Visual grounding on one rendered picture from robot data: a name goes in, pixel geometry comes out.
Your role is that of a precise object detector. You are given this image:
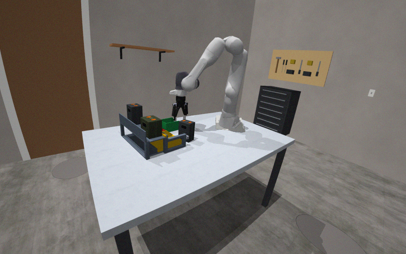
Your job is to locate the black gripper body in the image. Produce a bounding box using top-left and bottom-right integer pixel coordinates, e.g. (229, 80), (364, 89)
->
(176, 96), (186, 108)

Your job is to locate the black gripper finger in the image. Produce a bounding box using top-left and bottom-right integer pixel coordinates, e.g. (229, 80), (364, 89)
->
(182, 102), (188, 119)
(172, 103), (181, 122)

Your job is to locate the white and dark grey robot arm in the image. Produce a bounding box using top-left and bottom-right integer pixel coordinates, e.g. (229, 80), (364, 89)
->
(169, 36), (248, 129)

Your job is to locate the yellow open bin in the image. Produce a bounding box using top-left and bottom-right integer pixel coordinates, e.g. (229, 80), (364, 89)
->
(150, 130), (182, 152)

